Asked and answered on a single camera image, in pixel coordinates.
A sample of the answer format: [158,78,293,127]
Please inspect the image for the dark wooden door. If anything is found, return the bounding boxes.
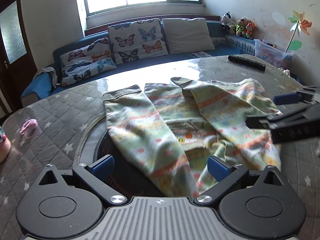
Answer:
[1,0,37,116]

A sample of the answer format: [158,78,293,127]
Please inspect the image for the lying butterfly cushion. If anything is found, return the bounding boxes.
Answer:
[60,37,116,87]

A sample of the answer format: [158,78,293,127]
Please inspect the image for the black remote control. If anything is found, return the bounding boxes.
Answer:
[228,55,266,72]

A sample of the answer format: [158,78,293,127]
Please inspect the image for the green patterned child's garment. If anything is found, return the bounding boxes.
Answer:
[103,77,281,198]

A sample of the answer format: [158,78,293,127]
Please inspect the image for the pink cartoon face bottle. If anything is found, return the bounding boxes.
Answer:
[0,127,11,163]

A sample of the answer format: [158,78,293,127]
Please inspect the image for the black and white plush toy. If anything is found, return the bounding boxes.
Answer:
[221,11,235,35]

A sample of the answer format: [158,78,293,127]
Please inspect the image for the grey cloth on sofa arm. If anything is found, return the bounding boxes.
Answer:
[34,66,59,88]

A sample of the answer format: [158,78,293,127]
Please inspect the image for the orange plush toy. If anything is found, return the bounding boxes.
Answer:
[245,21,255,40]

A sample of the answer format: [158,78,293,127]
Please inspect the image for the round black induction cooktop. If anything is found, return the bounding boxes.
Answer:
[94,132,164,199]

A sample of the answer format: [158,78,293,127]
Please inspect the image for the clear plastic storage box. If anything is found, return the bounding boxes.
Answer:
[254,39,294,68]

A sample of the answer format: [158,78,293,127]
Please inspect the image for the blue sofa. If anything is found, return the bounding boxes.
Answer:
[21,21,255,107]

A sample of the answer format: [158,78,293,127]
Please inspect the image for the upright butterfly cushion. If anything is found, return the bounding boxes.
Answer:
[108,18,168,64]

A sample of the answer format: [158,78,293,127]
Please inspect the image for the colourful paper pinwheel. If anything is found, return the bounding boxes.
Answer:
[285,10,313,53]

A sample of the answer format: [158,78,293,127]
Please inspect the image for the brown plush toy green vest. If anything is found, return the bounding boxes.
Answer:
[235,17,248,37]

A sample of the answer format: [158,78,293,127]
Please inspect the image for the small pink cloth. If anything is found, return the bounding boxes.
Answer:
[20,119,38,138]

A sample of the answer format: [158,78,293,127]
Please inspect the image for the plain beige cushion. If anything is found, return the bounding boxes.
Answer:
[162,18,215,54]

